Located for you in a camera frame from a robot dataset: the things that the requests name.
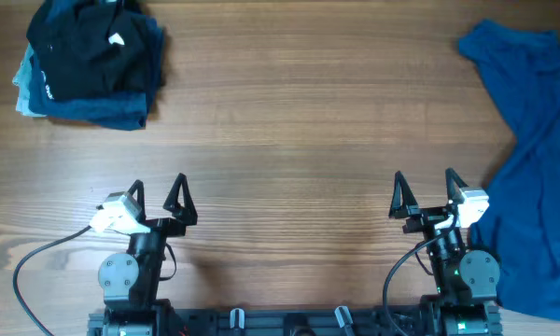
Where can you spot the white rail clip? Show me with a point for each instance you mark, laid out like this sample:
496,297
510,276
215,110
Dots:
237,318
343,317

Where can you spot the navy folded shirt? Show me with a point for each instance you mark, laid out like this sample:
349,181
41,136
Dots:
122,110

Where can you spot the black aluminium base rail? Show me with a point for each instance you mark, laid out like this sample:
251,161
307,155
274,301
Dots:
409,320

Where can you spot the blue t-shirt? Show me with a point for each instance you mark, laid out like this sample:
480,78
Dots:
521,72

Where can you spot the light grey folded shirt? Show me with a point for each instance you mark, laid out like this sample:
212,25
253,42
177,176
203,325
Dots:
22,81

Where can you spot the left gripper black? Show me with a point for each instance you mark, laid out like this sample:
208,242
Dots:
163,223

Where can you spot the left white rail clip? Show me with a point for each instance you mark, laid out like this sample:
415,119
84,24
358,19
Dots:
237,318

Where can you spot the right white rail clip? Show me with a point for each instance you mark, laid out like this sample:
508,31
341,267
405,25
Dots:
343,317

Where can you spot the black folded shirt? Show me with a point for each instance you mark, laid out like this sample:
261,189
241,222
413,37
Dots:
87,49

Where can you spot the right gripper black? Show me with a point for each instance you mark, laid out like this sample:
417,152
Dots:
427,216

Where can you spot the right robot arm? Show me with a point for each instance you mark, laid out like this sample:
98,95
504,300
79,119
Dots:
465,278

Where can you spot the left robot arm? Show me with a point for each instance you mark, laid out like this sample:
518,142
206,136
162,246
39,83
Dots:
130,280

